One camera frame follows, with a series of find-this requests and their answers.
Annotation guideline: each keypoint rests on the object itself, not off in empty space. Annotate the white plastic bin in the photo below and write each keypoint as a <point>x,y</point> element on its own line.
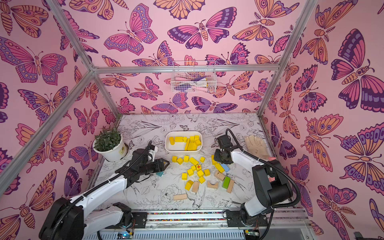
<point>185,147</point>

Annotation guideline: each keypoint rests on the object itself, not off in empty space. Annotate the yellow long block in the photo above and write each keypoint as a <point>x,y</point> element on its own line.
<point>197,142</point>

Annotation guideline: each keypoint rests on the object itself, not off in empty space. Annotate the long natural wood block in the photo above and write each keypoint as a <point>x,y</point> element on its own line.
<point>180,197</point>

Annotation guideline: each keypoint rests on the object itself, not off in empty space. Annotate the natural wood block upright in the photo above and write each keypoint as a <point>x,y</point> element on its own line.
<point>195,187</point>

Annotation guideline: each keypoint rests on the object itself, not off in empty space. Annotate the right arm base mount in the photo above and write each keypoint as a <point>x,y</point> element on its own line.
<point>242,219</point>

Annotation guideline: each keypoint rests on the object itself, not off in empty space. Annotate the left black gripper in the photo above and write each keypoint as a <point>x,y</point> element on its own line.
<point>159,164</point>

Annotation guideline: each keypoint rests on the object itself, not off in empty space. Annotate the green rectangular block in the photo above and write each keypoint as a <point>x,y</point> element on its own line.
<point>226,182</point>

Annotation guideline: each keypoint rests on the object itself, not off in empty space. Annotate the natural wood arch block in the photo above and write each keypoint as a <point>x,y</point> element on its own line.
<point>213,185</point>

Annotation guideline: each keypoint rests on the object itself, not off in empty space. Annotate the wire basket on wall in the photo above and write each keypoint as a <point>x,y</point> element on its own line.
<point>194,76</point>

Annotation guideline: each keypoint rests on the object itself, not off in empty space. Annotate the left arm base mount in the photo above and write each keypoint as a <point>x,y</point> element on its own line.
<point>131,220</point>

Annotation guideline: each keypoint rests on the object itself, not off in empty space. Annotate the yellow cylinder block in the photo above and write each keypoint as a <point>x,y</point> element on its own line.
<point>172,140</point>

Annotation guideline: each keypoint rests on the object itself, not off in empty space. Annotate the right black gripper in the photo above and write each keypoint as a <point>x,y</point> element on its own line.
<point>222,154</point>

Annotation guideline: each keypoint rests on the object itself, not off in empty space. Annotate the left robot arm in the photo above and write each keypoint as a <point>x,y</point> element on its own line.
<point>77,217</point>

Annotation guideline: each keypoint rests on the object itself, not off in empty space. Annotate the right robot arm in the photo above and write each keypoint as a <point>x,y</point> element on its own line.
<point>274,189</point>

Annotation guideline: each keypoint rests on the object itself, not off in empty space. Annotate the potted green plant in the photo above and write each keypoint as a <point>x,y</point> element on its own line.
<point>110,144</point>

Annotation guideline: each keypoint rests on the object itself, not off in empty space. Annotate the beige work glove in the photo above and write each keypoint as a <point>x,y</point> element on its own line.
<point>257,147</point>

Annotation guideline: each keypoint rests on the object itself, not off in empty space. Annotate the blue block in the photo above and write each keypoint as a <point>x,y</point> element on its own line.
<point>225,167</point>

